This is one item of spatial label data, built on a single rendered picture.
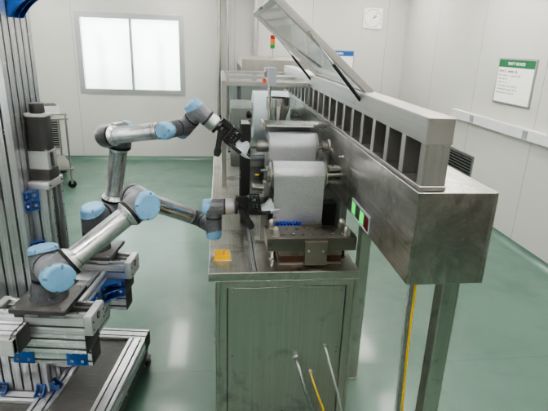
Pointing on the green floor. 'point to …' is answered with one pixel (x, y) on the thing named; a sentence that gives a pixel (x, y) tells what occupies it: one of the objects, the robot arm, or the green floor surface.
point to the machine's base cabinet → (283, 342)
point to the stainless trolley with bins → (60, 140)
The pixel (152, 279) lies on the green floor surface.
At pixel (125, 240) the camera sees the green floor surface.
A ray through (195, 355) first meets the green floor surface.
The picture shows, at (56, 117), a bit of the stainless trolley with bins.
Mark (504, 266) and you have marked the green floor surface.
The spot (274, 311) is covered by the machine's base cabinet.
